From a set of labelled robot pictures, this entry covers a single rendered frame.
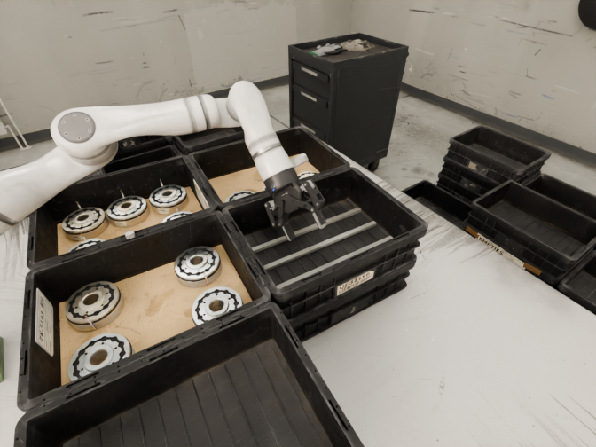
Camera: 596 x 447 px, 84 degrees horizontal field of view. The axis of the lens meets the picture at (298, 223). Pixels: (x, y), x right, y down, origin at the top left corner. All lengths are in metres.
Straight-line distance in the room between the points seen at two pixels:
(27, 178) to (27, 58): 2.93
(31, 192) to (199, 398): 0.47
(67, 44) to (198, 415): 3.33
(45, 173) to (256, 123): 0.41
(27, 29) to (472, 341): 3.55
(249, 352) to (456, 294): 0.58
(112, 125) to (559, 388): 1.05
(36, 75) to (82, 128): 2.99
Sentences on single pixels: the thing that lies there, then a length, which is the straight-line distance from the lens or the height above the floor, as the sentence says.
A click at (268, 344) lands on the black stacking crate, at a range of 0.69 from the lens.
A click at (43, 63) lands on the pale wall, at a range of 3.67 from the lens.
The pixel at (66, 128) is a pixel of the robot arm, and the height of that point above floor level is 1.17.
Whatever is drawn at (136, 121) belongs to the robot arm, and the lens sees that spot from 0.71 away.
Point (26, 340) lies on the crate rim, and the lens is 0.73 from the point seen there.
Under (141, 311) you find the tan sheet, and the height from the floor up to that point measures 0.83.
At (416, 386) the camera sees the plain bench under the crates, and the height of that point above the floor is 0.70.
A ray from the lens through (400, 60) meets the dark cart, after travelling 2.39.
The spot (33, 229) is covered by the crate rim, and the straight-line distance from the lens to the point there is 0.95.
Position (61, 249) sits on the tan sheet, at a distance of 1.03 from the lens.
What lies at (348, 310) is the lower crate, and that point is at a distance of 0.84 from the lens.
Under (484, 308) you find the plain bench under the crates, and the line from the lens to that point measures 1.01.
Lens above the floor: 1.43
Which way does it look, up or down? 42 degrees down
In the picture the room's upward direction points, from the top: straight up
